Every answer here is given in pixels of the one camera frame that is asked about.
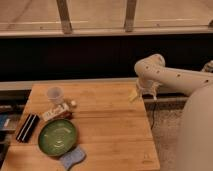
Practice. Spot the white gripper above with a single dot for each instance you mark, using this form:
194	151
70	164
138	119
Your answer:
144	88

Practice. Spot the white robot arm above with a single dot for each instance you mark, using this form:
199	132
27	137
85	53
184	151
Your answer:
195	141

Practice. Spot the white and red carton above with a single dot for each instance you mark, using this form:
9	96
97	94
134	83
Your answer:
58	111

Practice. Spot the clear plastic cup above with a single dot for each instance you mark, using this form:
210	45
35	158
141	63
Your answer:
55	95

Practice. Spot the green ceramic bowl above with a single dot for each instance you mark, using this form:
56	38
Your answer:
57	137

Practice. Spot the blue sponge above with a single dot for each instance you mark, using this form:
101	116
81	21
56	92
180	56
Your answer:
72	157

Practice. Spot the black rectangular box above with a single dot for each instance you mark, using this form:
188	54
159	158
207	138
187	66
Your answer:
27	128

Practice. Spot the wooden window post right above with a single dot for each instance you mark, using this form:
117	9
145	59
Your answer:
130	15

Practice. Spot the wooden window post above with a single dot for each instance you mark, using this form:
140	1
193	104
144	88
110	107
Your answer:
130	15
64	16

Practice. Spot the wooden window post left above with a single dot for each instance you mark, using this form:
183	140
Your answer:
64	16

